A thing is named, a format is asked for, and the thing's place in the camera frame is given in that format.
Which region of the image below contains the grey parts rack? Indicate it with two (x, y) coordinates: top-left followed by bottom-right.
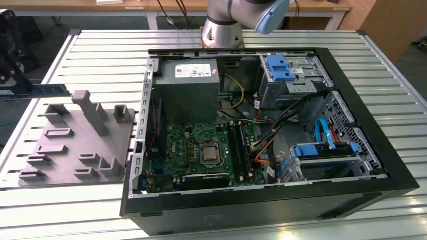
(17, 89), (140, 188)

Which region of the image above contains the wooden cabinet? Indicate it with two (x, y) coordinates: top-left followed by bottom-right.
(339, 0), (427, 65)

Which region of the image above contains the black graphics card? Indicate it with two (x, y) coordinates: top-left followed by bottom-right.
(179, 172), (232, 192)

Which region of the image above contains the grey power supply unit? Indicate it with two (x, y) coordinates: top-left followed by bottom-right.
(155, 58), (221, 123)

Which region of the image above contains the thin striped wire bundle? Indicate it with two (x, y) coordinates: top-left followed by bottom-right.
(251, 124), (280, 151)

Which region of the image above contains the silver CPU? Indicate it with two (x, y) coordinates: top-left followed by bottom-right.
(201, 146), (220, 161)

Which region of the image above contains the CPU socket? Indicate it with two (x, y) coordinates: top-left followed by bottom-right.
(197, 139), (225, 169)

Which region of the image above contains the hard disk in blue carrier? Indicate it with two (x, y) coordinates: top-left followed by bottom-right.
(292, 142), (360, 161)

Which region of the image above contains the wooden desk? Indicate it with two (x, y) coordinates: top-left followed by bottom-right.
(0, 0), (353, 31)

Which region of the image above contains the blue plastic drive latch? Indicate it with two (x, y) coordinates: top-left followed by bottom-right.
(265, 55), (297, 82)

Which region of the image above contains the orange power wire bundle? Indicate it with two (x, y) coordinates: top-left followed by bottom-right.
(253, 138), (279, 165)

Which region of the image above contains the blue data cable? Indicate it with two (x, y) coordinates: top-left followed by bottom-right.
(313, 118), (339, 151)

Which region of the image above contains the black hanging cable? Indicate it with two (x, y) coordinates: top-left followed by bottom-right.
(155, 0), (188, 27)

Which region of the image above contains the yellow wire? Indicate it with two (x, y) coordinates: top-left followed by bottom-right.
(217, 73), (247, 111)

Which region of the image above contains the blue VGA port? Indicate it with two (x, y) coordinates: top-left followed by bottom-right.
(151, 161), (167, 176)

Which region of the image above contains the green motherboard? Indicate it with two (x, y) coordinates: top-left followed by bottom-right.
(145, 122), (268, 193)

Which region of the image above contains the silver metal drive cage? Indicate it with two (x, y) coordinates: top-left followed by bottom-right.
(259, 53), (336, 111)

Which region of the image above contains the black RAM slot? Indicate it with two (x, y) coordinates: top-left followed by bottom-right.
(232, 121), (247, 182)

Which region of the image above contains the black PC case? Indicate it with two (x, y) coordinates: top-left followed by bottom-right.
(119, 47), (420, 237)

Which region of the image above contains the metal disk bay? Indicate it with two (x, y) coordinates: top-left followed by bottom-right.
(275, 142), (381, 185)

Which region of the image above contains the black flat cable bundle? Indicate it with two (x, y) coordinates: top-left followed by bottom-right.
(269, 89), (333, 133)

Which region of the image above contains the dark RAM stick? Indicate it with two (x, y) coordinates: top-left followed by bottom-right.
(241, 128), (253, 175)
(1, 83), (73, 100)

